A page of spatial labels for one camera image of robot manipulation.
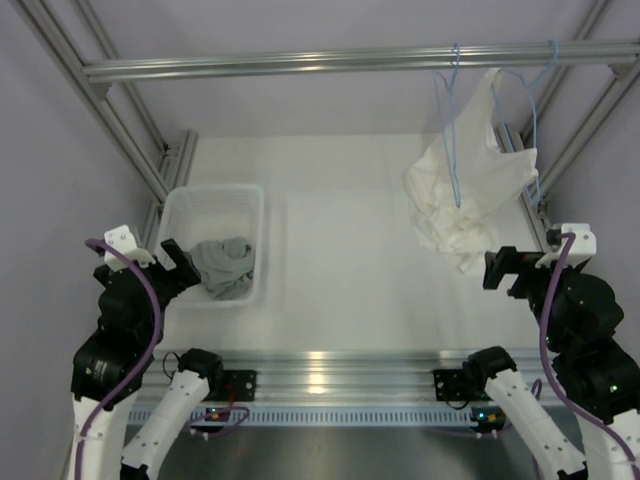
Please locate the white slotted cable duct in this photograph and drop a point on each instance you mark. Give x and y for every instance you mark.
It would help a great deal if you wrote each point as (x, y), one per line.
(362, 416)

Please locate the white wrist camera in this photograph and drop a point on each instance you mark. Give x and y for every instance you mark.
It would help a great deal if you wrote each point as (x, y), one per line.
(575, 238)
(125, 241)

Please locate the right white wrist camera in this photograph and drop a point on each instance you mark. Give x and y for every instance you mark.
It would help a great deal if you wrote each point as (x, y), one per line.
(575, 238)

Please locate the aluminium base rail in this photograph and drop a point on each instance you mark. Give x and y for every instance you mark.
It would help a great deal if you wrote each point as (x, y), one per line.
(342, 378)

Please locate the grey tank top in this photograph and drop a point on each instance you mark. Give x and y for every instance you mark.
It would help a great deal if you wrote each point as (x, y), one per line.
(226, 267)

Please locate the aluminium frame rail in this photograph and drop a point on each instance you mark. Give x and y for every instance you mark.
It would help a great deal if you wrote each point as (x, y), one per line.
(542, 54)

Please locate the white plastic basket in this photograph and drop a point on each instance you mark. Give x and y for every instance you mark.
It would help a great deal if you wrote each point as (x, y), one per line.
(220, 227)

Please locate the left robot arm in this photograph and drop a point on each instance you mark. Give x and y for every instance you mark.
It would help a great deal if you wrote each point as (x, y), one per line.
(109, 367)

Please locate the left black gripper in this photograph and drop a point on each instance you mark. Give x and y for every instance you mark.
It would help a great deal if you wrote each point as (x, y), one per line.
(185, 272)

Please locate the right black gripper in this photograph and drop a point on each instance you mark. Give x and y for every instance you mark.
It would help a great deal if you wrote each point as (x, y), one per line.
(506, 261)

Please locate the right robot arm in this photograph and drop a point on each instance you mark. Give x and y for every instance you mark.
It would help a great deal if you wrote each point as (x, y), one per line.
(599, 385)

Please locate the white shirt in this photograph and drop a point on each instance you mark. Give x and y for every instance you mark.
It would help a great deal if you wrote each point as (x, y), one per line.
(489, 179)

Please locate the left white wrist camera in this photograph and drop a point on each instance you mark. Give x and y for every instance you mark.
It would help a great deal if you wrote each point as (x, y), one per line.
(125, 241)

